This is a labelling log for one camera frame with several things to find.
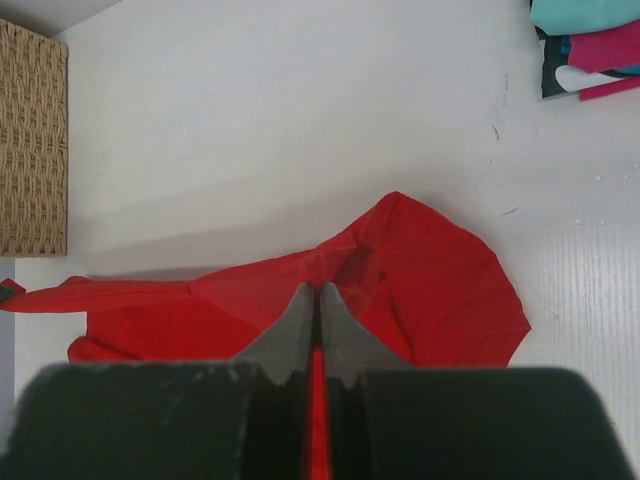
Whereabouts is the teal t shirt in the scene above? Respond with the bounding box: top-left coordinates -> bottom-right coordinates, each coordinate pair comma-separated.
530,0 -> 639,35

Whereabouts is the wicker basket with cloth liner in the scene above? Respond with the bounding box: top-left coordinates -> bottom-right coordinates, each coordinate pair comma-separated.
1,20 -> 69,258

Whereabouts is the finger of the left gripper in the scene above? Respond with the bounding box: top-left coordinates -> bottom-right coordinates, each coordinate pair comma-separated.
0,278 -> 25,301

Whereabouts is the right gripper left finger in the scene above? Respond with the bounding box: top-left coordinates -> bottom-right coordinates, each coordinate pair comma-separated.
1,284 -> 315,479

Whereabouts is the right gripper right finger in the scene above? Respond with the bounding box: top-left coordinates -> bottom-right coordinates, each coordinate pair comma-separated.
319,283 -> 634,479

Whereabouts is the red t shirt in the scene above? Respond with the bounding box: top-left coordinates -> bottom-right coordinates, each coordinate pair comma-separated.
0,190 -> 532,480

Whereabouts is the pink t shirt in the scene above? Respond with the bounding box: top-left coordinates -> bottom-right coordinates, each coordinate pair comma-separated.
568,20 -> 639,101

